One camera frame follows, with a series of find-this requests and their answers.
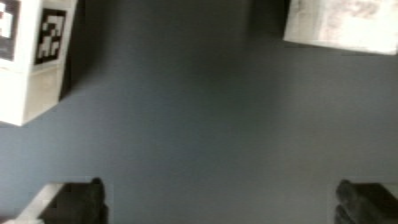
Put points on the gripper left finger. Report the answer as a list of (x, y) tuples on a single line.
[(67, 204)]

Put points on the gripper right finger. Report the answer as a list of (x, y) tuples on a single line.
[(367, 203)]

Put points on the white leg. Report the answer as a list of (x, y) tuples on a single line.
[(346, 24), (36, 23)]

